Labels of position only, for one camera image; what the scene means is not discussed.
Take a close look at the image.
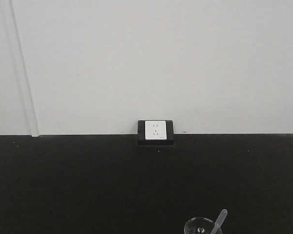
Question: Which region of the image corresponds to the black socket mounting box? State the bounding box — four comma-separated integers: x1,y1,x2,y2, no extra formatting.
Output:
137,120,174,146

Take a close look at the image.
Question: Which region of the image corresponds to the clear glass beaker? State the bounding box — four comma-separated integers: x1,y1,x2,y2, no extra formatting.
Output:
184,217,225,234

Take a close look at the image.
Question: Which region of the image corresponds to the white wall power socket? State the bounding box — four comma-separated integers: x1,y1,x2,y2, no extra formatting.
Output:
145,120,167,140

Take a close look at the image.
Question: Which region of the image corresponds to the clear plastic pipette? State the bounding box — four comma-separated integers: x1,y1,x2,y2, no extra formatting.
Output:
210,209,228,234

